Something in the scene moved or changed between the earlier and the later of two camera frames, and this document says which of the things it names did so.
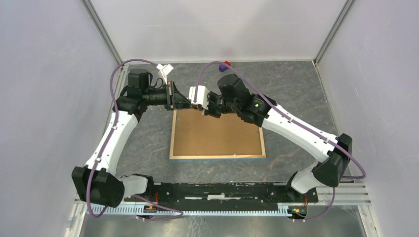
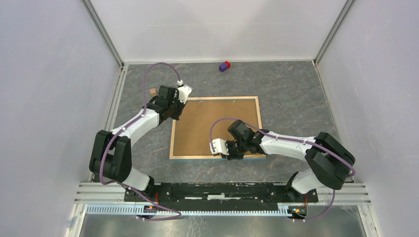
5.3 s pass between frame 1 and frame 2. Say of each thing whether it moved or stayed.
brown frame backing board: stayed
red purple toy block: stayed
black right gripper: moved
